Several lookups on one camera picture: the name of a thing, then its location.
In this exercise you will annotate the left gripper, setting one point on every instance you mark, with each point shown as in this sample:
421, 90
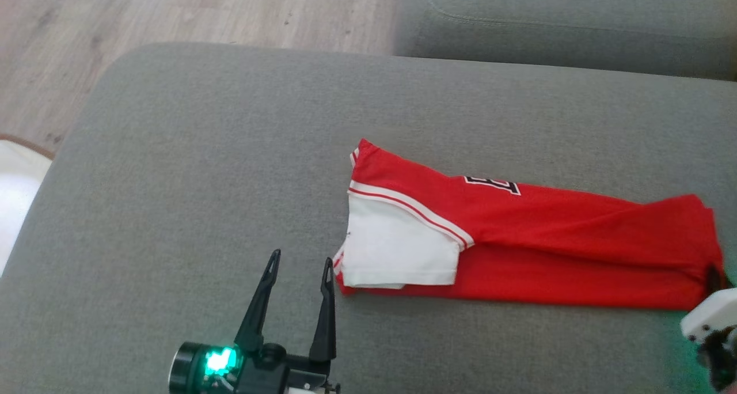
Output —
259, 377

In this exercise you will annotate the red and white jersey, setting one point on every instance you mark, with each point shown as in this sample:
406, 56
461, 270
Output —
547, 238

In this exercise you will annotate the grey sofa ottoman cushion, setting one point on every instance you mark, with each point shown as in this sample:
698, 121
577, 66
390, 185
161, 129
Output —
201, 181

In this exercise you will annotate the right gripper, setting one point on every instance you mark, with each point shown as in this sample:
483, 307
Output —
714, 319

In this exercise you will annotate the white object with brown rim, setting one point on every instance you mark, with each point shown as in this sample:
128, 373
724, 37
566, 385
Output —
17, 198

